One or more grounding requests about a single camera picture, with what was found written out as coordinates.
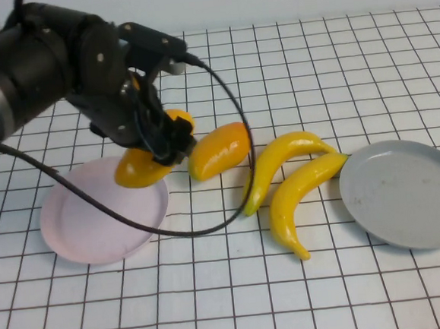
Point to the yellow banana blunt green tip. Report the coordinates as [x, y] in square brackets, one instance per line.
[280, 152]

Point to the orange mango with green tip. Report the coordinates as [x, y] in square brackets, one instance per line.
[219, 149]

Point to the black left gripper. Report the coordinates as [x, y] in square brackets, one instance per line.
[121, 115]

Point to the yellow banana narrow curved tail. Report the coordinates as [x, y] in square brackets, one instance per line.
[294, 193]

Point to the grey round plate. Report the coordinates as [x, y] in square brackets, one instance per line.
[405, 195]

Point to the white grid tablecloth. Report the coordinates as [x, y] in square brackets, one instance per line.
[253, 295]

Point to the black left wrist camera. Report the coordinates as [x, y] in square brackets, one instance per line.
[149, 40]

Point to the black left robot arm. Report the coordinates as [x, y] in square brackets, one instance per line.
[26, 73]

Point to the pink round plate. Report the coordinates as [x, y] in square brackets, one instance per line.
[96, 235]

